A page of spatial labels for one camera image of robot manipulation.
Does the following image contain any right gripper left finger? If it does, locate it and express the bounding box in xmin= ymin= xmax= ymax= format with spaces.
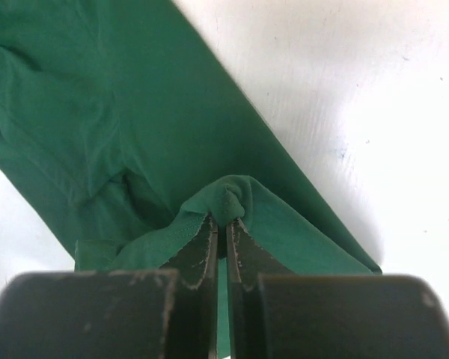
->
xmin=0 ymin=217 xmax=218 ymax=358

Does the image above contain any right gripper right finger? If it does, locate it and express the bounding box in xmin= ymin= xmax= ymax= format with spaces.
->
xmin=226 ymin=219 xmax=449 ymax=358

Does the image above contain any green t-shirt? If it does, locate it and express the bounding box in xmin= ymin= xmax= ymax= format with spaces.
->
xmin=0 ymin=0 xmax=383 ymax=359

